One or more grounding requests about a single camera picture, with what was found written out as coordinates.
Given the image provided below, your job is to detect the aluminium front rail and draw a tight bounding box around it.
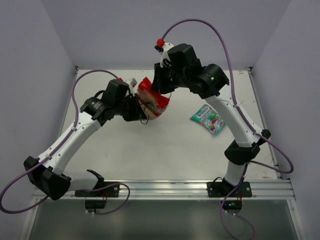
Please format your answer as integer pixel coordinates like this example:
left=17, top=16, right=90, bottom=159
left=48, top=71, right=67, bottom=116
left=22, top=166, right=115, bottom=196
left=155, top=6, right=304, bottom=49
left=62, top=179, right=295, bottom=201

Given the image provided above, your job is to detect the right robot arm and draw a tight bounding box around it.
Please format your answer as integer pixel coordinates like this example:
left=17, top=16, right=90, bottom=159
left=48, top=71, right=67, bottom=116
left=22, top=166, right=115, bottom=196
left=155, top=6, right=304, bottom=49
left=151, top=43, right=271, bottom=190

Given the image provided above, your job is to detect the grey paper coffee bag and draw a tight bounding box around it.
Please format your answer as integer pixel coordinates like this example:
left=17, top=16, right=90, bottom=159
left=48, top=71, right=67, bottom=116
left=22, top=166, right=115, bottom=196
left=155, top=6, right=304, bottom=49
left=136, top=91, right=171, bottom=121

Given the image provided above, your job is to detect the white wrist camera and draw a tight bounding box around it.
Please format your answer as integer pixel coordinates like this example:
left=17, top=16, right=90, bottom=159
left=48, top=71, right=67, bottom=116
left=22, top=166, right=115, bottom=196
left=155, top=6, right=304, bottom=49
left=119, top=78, right=138, bottom=89
left=154, top=38, right=174, bottom=68

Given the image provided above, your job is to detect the right aluminium side rail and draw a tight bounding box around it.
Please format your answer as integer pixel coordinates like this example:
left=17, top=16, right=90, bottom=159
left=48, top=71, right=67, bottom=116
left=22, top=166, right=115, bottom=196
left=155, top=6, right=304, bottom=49
left=244, top=66, right=279, bottom=168

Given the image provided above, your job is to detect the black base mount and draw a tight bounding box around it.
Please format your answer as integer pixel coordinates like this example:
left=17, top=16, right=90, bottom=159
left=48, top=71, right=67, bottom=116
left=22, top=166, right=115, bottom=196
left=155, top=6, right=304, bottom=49
left=206, top=177, right=253, bottom=214
left=74, top=181, right=120, bottom=213

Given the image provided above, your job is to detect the red snack packet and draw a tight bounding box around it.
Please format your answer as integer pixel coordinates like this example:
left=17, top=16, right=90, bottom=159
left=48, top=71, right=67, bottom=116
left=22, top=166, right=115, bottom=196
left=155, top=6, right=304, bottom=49
left=136, top=77, right=170, bottom=120

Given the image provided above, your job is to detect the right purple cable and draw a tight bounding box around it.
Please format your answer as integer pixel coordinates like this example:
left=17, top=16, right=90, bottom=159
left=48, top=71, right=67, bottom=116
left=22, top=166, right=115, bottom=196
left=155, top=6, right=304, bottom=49
left=159, top=18, right=295, bottom=240

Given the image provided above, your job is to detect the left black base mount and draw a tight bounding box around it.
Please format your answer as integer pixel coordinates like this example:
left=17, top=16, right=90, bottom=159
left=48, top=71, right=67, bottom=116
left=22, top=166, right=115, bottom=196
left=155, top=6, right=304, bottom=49
left=74, top=181, right=120, bottom=213

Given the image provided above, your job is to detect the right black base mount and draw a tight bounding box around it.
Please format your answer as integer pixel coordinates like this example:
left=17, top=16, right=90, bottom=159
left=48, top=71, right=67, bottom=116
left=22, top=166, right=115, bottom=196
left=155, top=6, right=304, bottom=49
left=206, top=177, right=253, bottom=214

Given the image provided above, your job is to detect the teal candy packet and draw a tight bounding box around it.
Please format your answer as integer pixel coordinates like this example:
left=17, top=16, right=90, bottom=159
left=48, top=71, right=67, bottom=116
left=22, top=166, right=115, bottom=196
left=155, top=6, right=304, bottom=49
left=190, top=104, right=225, bottom=135

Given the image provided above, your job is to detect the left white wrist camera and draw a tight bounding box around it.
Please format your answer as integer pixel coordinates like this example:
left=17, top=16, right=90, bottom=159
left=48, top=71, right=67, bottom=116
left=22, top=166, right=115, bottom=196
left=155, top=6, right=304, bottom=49
left=119, top=78, right=138, bottom=89

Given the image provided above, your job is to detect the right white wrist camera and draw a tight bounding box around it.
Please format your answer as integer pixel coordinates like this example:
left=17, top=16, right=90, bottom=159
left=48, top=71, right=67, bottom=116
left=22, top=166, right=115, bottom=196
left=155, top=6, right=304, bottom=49
left=154, top=38, right=174, bottom=68

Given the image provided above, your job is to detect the left aluminium side rail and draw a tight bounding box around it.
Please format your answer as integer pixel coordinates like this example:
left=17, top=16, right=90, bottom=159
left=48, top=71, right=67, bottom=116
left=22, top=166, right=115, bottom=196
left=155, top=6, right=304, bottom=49
left=32, top=66, right=80, bottom=180

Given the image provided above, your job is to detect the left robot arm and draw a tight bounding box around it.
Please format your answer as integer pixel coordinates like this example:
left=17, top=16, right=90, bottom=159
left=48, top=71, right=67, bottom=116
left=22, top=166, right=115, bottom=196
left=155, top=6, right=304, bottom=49
left=23, top=78, right=147, bottom=200

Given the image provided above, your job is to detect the aluminium side rail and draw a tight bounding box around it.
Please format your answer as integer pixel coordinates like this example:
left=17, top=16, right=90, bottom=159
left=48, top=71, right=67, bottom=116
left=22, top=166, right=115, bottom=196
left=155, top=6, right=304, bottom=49
left=244, top=66, right=279, bottom=168
left=32, top=66, right=80, bottom=180

